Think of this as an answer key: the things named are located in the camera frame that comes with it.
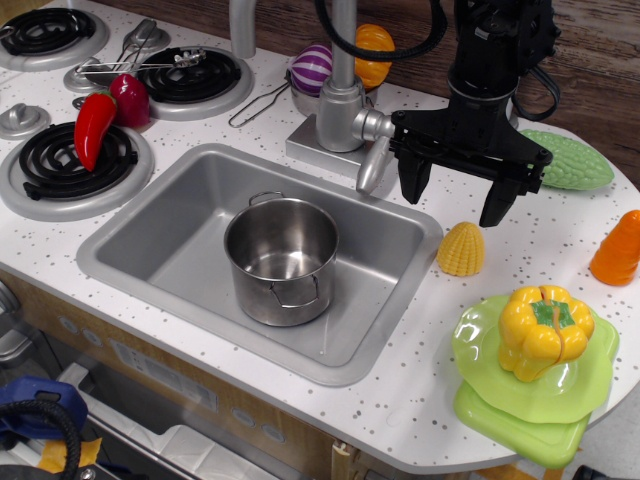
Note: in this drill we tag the black stove burner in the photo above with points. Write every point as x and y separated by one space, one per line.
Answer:
194 82
51 38
42 178

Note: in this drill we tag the yellow tape piece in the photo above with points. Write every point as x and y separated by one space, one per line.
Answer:
53 458

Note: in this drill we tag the middle black stove burner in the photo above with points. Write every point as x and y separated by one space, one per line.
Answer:
194 82

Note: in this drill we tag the silver toy faucet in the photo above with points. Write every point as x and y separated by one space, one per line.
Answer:
345 136

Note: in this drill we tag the orange toy pumpkin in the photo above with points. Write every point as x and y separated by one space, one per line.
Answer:
376 38

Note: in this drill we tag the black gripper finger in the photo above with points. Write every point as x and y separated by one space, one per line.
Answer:
499 200
414 174

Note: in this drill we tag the green plastic plate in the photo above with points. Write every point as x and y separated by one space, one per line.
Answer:
564 394

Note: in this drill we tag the toy oven door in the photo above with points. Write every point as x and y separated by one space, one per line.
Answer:
144 434

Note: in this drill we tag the purple striped toy onion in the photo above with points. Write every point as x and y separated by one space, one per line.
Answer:
310 69

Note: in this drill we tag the grey toy sink basin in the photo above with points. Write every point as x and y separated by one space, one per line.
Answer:
165 247

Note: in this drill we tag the silver stove knob front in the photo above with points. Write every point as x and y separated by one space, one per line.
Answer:
22 121

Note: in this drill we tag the blue clamp tool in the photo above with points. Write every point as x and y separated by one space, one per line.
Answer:
41 409

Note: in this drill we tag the grey support pole left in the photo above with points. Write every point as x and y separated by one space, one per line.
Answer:
242 28

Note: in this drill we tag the red toy chili pepper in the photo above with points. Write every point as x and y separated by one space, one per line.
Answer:
95 117

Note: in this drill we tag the green toy bitter gourd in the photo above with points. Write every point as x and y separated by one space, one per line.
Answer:
575 166

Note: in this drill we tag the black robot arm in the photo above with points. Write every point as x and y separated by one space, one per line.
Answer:
499 42

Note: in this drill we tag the silver stove knob rear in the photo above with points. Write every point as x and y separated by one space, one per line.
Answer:
147 36

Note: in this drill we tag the front black stove burner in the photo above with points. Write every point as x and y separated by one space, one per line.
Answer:
42 178

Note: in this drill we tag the yellow toy bell pepper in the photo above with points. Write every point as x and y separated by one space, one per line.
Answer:
541 327

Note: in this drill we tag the silver stove knob middle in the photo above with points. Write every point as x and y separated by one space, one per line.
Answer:
80 78

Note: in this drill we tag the orange toy carrot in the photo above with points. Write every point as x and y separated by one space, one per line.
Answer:
617 259

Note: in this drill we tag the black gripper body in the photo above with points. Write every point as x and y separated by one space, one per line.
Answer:
473 135

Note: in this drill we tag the silver stove knob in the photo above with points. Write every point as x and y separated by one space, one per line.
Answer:
80 78
22 121
147 36

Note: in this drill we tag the stainless steel pot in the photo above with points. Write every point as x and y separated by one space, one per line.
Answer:
283 255

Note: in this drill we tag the yellow toy corn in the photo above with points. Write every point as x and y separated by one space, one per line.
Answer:
462 250

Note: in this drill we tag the rear black stove burner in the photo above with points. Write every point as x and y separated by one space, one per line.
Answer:
51 38

